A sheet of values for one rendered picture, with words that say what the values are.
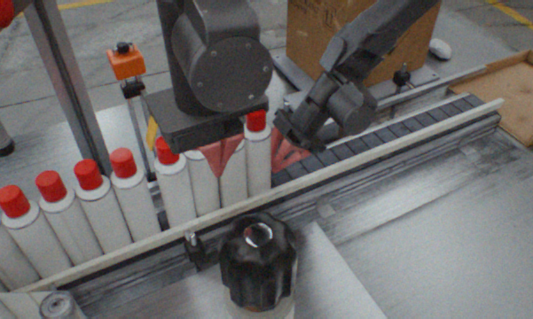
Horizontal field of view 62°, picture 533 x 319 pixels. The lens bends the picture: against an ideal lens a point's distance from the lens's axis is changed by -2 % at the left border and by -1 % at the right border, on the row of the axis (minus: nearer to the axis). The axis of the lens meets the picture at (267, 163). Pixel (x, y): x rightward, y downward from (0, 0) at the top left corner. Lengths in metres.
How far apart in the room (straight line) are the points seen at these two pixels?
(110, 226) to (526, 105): 1.04
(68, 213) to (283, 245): 0.37
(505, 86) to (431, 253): 0.62
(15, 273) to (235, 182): 0.37
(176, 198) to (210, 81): 0.46
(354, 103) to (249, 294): 0.37
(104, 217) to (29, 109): 2.10
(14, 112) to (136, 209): 2.12
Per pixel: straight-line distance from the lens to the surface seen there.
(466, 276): 0.90
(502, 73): 1.42
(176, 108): 0.41
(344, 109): 0.72
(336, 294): 0.76
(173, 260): 0.82
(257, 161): 0.77
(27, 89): 2.96
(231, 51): 0.29
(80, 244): 0.77
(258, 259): 0.43
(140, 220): 0.76
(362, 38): 0.74
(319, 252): 0.79
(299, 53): 1.23
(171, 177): 0.71
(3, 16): 0.55
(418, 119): 1.09
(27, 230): 0.72
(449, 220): 0.96
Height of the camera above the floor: 1.54
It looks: 46 degrees down
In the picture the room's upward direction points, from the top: straight up
